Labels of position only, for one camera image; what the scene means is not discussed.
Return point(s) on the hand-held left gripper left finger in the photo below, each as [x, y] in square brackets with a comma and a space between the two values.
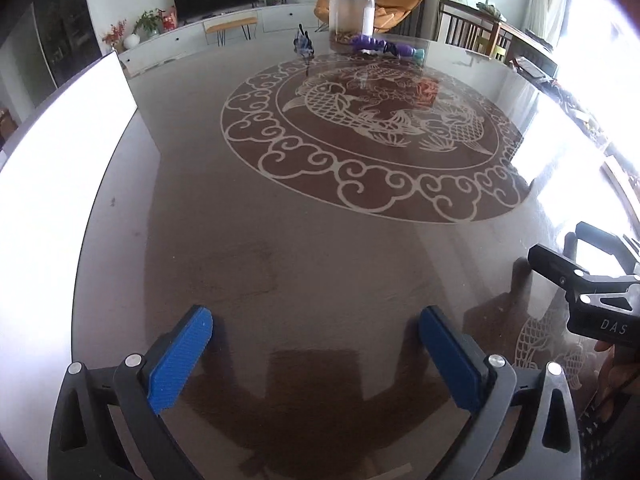
[177, 360]

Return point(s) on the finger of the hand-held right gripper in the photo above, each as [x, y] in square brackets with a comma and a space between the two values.
[600, 234]
[555, 266]

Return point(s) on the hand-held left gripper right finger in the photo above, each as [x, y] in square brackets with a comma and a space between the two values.
[450, 360]

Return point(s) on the person's right hand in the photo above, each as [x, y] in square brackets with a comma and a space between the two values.
[622, 375]

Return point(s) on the dark dotted clothing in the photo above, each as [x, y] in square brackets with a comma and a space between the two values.
[600, 420]

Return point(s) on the cluttered sideboard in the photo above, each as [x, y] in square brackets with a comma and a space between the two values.
[575, 90]

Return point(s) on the wooden dining chair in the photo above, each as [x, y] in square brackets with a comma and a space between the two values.
[472, 27]

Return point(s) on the purple toy wand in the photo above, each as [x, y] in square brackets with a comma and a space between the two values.
[385, 49]

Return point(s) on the orange lounge chair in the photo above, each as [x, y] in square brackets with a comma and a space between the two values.
[395, 7]

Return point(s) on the white tv cabinet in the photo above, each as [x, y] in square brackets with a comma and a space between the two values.
[200, 42]

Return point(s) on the clear plastic jar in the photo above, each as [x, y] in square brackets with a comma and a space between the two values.
[351, 15]

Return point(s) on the red flowers in white vase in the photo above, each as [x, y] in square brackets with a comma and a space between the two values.
[120, 37]

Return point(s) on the leafy potted plant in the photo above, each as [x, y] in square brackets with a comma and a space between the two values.
[147, 22]

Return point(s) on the small wooden bench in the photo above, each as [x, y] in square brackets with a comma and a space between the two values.
[230, 24]

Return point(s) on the red gift box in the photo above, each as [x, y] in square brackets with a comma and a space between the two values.
[169, 20]

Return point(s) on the dark glass display cabinet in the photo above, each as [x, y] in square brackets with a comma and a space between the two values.
[65, 25]

